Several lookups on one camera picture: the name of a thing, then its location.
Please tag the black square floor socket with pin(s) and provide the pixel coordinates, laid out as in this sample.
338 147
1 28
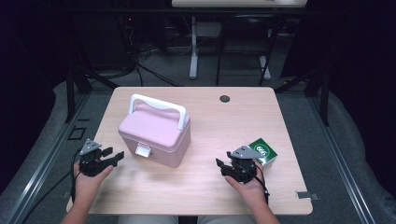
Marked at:
77 133

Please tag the person's left hand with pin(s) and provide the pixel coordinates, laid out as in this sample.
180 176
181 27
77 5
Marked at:
87 186

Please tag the black computer tower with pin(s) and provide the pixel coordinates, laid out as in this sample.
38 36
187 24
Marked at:
102 40

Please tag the black metal frame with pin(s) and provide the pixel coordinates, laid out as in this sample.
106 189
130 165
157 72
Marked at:
70 93
325 99

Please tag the black chair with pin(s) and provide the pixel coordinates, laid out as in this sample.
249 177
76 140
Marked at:
246 25

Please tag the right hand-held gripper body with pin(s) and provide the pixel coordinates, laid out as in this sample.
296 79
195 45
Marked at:
244 165

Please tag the person's right leg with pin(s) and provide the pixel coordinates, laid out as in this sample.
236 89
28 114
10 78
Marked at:
227 220

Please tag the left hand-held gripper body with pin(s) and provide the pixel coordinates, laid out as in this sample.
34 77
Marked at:
90 161

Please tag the person's right hand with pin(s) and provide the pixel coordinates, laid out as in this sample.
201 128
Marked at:
252 191

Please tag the aluminium floor rail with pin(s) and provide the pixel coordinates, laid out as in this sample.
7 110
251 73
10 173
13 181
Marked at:
40 168
342 165

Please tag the white desk with legs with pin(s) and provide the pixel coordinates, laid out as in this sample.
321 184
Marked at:
193 46

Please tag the person's leg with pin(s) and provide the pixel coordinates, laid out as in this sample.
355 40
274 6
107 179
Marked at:
146 220
227 220

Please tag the person's left leg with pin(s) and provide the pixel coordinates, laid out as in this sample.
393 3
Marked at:
146 220

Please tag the green small box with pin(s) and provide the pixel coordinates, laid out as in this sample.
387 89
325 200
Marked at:
264 149

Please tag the pink storage box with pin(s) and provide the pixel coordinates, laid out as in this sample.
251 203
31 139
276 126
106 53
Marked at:
152 130

